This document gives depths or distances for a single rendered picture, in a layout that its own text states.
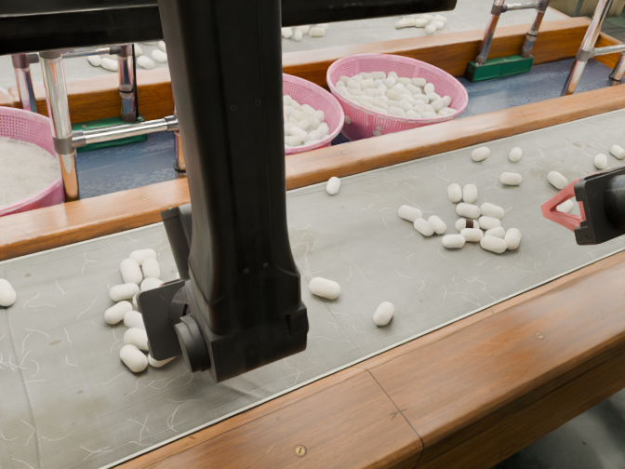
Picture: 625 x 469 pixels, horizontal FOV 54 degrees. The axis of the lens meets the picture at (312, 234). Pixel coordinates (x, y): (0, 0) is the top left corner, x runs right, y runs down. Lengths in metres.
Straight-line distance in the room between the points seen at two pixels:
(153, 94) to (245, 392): 0.62
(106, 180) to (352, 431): 0.59
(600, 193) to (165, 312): 0.44
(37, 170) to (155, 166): 0.20
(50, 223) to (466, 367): 0.50
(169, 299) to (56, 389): 0.15
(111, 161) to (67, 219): 0.28
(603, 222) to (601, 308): 0.16
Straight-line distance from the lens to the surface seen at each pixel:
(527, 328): 0.74
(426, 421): 0.61
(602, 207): 0.68
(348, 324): 0.70
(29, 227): 0.79
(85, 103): 1.07
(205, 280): 0.37
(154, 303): 0.57
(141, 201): 0.81
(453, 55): 1.46
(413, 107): 1.18
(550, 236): 0.94
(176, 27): 0.28
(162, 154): 1.06
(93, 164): 1.04
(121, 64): 1.03
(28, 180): 0.92
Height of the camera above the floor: 1.25
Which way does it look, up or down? 39 degrees down
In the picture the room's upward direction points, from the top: 9 degrees clockwise
